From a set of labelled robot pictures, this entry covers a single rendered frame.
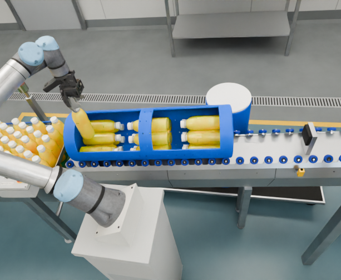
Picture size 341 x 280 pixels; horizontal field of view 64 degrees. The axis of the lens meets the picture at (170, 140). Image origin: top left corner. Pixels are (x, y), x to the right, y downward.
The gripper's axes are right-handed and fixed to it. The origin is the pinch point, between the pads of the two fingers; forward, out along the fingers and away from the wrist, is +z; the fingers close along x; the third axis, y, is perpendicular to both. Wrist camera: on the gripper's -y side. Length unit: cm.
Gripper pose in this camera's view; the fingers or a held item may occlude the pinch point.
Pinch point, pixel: (74, 106)
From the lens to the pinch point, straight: 140.8
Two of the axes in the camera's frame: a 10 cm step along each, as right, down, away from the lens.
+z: 1.3, 6.4, 7.6
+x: 0.6, -7.7, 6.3
